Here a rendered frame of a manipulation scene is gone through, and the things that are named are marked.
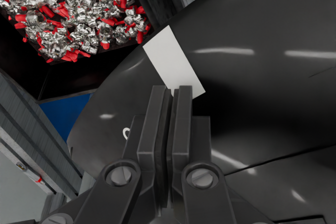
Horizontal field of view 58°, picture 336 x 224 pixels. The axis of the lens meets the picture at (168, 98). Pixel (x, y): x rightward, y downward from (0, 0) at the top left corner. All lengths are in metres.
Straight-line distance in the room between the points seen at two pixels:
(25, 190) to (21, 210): 0.07
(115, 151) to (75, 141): 0.03
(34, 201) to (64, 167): 0.55
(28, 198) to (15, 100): 0.74
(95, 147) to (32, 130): 0.34
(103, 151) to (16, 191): 1.05
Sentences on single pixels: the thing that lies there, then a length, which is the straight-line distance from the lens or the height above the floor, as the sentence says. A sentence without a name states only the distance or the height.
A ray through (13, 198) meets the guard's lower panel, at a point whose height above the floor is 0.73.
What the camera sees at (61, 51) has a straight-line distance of 0.30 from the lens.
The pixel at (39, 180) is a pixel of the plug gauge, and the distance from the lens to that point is 0.59.
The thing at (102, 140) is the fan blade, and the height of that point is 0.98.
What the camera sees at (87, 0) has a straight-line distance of 0.25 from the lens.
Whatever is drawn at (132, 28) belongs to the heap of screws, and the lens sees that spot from 0.29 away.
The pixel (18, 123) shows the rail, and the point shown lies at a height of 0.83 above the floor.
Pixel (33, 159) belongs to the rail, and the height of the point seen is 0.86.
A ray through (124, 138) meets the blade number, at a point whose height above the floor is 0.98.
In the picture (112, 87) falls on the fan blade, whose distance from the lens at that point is 0.16.
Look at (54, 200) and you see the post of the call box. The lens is 0.67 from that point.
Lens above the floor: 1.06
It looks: 37 degrees down
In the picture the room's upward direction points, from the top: 176 degrees counter-clockwise
